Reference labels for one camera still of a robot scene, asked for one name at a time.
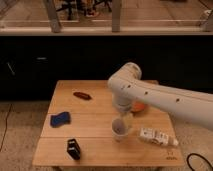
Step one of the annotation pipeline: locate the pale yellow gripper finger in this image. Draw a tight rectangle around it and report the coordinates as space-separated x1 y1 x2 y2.
123 112 133 129

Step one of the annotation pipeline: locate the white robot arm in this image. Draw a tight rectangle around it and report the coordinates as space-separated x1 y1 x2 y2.
107 62 213 131

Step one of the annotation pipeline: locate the black standing eraser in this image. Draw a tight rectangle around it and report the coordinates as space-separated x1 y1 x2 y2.
67 139 80 160

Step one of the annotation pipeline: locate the white paper cup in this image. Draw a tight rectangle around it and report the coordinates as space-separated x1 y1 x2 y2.
111 118 132 141

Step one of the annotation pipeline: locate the orange bowl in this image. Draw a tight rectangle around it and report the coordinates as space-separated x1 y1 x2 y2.
131 102 146 113

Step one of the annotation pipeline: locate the white plastic bottle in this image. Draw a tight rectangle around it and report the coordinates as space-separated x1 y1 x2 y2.
139 127 179 146

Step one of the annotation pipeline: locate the wooden table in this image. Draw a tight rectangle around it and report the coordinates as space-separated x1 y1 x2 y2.
33 80 183 167

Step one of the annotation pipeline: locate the dark red chili pepper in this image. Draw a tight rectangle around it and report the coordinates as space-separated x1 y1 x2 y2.
73 92 92 100

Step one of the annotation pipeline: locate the blue sponge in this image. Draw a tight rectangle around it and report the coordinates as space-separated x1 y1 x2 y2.
50 112 70 127

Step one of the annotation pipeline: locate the black office chair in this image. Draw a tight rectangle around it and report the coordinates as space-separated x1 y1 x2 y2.
57 0 112 20

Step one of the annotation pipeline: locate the black cable on floor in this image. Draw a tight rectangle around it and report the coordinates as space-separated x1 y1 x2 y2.
186 152 213 171

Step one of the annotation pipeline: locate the grey metal post middle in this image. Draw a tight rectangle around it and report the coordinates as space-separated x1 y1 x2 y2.
112 0 121 32

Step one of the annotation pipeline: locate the grey metal post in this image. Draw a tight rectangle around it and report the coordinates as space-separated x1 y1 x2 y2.
112 0 121 32
43 0 61 33

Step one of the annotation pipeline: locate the thin cable on left floor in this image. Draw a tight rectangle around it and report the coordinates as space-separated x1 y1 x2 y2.
0 102 14 153

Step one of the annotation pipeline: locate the grey metal post left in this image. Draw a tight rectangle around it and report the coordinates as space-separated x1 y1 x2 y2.
43 0 61 33

